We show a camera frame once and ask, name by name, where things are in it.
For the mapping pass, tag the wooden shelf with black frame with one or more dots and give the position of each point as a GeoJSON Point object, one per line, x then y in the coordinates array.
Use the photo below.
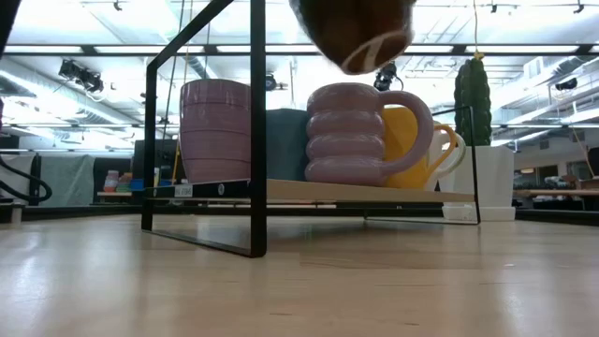
{"type": "Point", "coordinates": [258, 140]}

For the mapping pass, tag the black ceiling spotlight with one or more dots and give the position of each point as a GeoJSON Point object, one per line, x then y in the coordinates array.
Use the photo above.
{"type": "Point", "coordinates": [82, 77]}
{"type": "Point", "coordinates": [271, 82]}
{"type": "Point", "coordinates": [386, 77]}

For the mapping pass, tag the purple ribbed mug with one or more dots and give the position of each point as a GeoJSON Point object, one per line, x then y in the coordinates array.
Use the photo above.
{"type": "Point", "coordinates": [215, 131]}

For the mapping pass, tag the grey cloth cover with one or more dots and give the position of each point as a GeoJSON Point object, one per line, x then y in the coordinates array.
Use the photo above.
{"type": "Point", "coordinates": [70, 180]}

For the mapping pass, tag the wooden background table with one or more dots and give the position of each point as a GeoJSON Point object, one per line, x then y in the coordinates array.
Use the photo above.
{"type": "Point", "coordinates": [557, 192]}

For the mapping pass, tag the lilac bubble-shaped mug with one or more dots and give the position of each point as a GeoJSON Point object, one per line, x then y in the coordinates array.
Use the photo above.
{"type": "Point", "coordinates": [344, 136]}

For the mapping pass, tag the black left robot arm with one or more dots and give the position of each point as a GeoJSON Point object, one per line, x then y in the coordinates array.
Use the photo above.
{"type": "Point", "coordinates": [8, 23]}

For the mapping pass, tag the white hexagonal plant pot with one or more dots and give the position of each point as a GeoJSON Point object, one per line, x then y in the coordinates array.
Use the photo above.
{"type": "Point", "coordinates": [491, 182]}

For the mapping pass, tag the teal mug with white inside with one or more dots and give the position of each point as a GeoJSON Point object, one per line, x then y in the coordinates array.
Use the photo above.
{"type": "Point", "coordinates": [285, 145]}

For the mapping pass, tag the yellow mug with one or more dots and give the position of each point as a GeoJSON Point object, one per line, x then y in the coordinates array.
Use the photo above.
{"type": "Point", "coordinates": [402, 150]}

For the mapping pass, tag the dark speckled glazed mug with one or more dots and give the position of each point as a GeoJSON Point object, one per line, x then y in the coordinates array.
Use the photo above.
{"type": "Point", "coordinates": [355, 33]}

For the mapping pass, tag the stack of coloured items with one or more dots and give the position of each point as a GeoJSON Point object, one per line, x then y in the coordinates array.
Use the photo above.
{"type": "Point", "coordinates": [117, 182]}

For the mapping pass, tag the green cactus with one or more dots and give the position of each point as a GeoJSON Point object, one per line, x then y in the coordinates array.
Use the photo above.
{"type": "Point", "coordinates": [479, 103]}

